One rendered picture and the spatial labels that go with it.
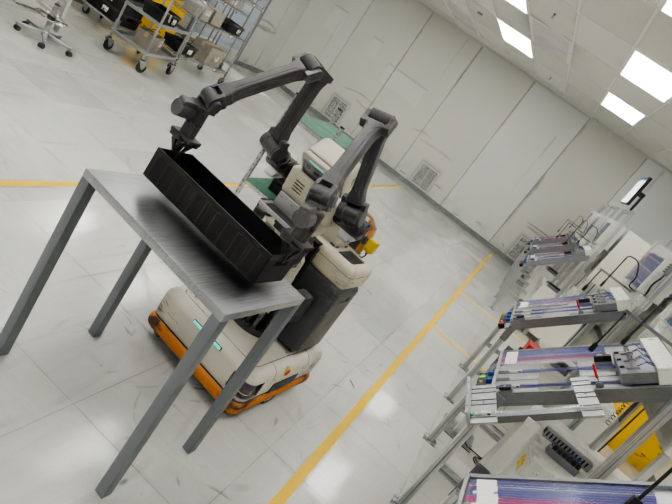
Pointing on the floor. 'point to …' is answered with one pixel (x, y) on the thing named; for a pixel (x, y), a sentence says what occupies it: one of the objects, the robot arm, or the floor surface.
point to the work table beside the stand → (214, 260)
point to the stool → (46, 27)
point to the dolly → (115, 13)
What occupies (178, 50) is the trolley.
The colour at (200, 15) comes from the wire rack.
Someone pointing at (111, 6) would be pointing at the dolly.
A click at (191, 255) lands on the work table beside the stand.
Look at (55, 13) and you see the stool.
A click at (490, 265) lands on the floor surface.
